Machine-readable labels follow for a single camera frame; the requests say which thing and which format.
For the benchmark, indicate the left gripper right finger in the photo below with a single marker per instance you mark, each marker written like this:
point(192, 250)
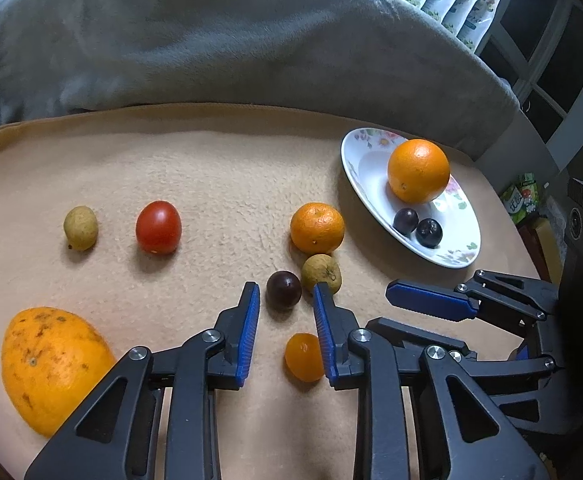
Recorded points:
point(460, 432)

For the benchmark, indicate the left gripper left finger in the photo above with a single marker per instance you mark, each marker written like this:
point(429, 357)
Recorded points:
point(113, 434)

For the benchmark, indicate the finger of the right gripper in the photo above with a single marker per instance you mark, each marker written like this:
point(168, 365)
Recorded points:
point(429, 299)
point(410, 343)

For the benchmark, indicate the dark plum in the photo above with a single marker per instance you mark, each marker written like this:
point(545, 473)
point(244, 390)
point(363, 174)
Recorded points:
point(406, 221)
point(429, 233)
point(283, 290)

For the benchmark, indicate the large spotted orange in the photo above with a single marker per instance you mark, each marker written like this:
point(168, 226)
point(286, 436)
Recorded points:
point(50, 361)

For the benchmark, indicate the brown longan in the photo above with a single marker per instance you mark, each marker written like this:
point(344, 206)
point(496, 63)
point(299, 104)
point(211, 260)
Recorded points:
point(321, 268)
point(81, 228)

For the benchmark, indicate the red tomato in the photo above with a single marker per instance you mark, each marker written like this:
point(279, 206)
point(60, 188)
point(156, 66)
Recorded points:
point(158, 228)

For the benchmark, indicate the smooth orange on plate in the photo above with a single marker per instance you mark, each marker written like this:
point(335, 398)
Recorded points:
point(418, 171)

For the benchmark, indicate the small orange kumquat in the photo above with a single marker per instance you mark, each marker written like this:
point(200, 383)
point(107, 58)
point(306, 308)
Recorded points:
point(303, 357)

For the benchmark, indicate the small mandarin orange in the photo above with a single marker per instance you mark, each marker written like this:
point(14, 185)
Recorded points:
point(317, 228)

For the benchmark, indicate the floral white plate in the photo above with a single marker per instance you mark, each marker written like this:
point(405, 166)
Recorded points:
point(365, 154)

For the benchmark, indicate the beige blanket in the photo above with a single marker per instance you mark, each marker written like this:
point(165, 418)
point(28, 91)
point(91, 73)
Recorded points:
point(236, 174)

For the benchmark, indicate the grey cushion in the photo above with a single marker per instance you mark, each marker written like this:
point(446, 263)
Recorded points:
point(380, 61)

